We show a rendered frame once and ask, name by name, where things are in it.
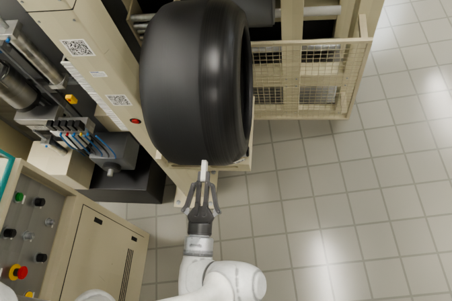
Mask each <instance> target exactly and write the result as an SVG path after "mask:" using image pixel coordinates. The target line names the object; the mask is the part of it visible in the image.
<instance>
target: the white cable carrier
mask: <svg viewBox="0 0 452 301"><path fill-rule="evenodd" d="M61 64H62V65H64V67H65V68H66V69H67V70H68V72H69V73H70V74H71V75H72V76H73V77H74V78H75V79H76V80H77V82H78V83H79V84H80V85H81V86H82V87H83V88H84V89H85V90H86V91H87V92H88V94H89V95H90V96H91V97H92V99H94V101H96V103H97V104H98V105H99V106H100V107H101V108H102V109H103V110H104V111H105V113H106V114H107V115H108V116H109V117H110V118H111V120H112V121H113V122H114V123H115V124H116V125H117V126H118V127H119V128H120V129H121V130H122V131H129V130H128V128H127V127H126V126H125V125H124V124H123V123H122V122H121V121H120V119H119V118H118V117H117V116H116V114H115V113H114V112H113V111H112V110H111V109H110V108H109V107H108V105H107V104H106V103H105V102H104V100H103V99H102V98H101V97H100V96H99V95H98V94H97V93H96V91H95V90H94V89H93V88H92V87H91V85H90V84H89V83H88V82H87V81H86V80H85V79H84V78H83V76H82V75H81V74H80V73H79V71H78V70H77V69H76V68H75V67H74V66H73V65H72V64H71V62H70V61H69V60H68V59H67V58H66V56H65V55H64V56H63V59H62V61H61Z"/></svg>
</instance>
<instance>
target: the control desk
mask: <svg viewBox="0 0 452 301"><path fill-rule="evenodd" d="M149 235H150V234H149V233H147V232H145V231H144V230H142V229H140V228H138V227H137V226H135V225H134V224H131V223H130V222H128V221H127V220H125V219H123V218H121V217H119V216H118V215H116V214H115V213H113V212H111V211H109V210H108V209H106V208H105V207H103V206H101V205H99V204H97V203H96V202H94V201H93V200H91V199H89V198H87V197H85V196H84V195H82V194H81V193H79V192H78V191H76V190H74V189H73V188H71V187H69V186H68V185H66V184H64V183H63V182H61V181H59V180H58V179H56V178H54V177H52V176H51V175H49V174H47V173H45V172H44V171H42V170H41V169H39V168H37V167H35V166H33V165H32V164H30V163H29V162H27V161H25V160H23V159H22V158H15V161H14V164H13V167H12V169H11V173H10V175H9V179H8V181H7V185H6V186H5V190H4V192H3V196H2V198H1V202H0V282H2V283H3V284H5V285H6V286H8V287H10V288H11V289H12V290H13V291H14V292H15V294H16V295H18V296H26V297H31V298H37V299H42V300H49V301H74V300H75V299H76V298H77V297H78V296H79V295H81V294H82V293H84V292H86V291H88V290H92V289H100V290H103V291H105V292H107V293H109V294H110V295H111V296H112V297H113V298H114V299H115V301H139V296H140V292H141V284H142V280H143V272H144V268H145V260H146V255H147V247H148V243H149Z"/></svg>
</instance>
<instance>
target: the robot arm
mask: <svg viewBox="0 0 452 301"><path fill-rule="evenodd" d="M210 175H211V174H210V172H209V171H208V161H207V160H202V165H201V171H199V172H198V178H197V181H196V182H194V183H191V186H190V189H189V192H188V196H187V198H186V202H185V204H184V206H183V208H182V209H181V212H183V213H185V214H186V215H187V218H188V234H189V236H186V237H185V239H184V251H183V259H182V262H181V264H180V270H179V278H178V296H175V297H171V298H166V299H162V300H156V301H261V300H262V299H263V297H264V295H265V293H266V278H265V276H264V274H263V273H262V271H261V270H260V269H259V268H257V267H256V266H254V265H252V264H249V263H246V262H241V261H215V260H213V241H214V240H213V239H212V238H209V237H210V236H211V235H212V225H213V220H214V219H215V216H217V215H218V214H221V210H220V208H219V205H218V200H217V193H216V188H215V185H214V184H213V183H211V182H210ZM202 183H204V199H203V204H202V206H201V203H200V201H201V191H202ZM210 187H211V194H212V199H213V206H214V210H213V213H212V212H211V210H210V208H209V189H210ZM195 189H196V199H195V204H194V207H193V209H192V210H191V211H190V209H189V207H190V205H191V202H192V198H193V195H194V192H195ZM189 211H190V212H189ZM0 301H49V300H42V299H37V298H31V297H26V296H18V295H16V294H15V292H14V291H13V290H12V289H11V288H10V287H8V286H6V285H5V284H3V283H2V282H0ZM74 301H115V299H114V298H113V297H112V296H111V295H110V294H109V293H107V292H105V291H103V290H100V289H92V290H88V291H86V292H84V293H82V294H81V295H79V296H78V297H77V298H76V299H75V300H74Z"/></svg>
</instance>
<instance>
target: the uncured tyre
mask: <svg viewBox="0 0 452 301"><path fill-rule="evenodd" d="M139 90H140V98H141V108H142V113H143V119H144V122H145V126H146V129H147V133H148V135H149V137H150V139H151V142H152V143H153V145H154V147H155V148H156V149H157V150H158V151H159V152H160V153H161V154H162V155H163V156H164V157H165V158H166V159H167V160H168V161H169V162H171V163H175V164H178V165H202V160H207V161H208V165H213V166H227V165H231V164H234V163H233V162H235V161H238V160H239V159H241V158H242V157H243V156H244V155H245V154H246V152H247V149H248V144H249V139H250V132H251V127H252V110H253V67H252V47H251V41H250V33H249V29H248V22H247V18H246V14H245V12H244V10H242V9H241V8H240V7H239V6H238V5H237V4H235V3H234V2H233V1H232V0H186V1H172V2H171V3H167V4H165V5H163V6H162V7H161V8H160V9H159V10H158V12H157V13H156V14H155V15H154V16H153V17H152V19H151V20H150V22H149V23H148V25H147V28H146V30H145V34H144V36H143V41H142V46H141V54H140V62H139Z"/></svg>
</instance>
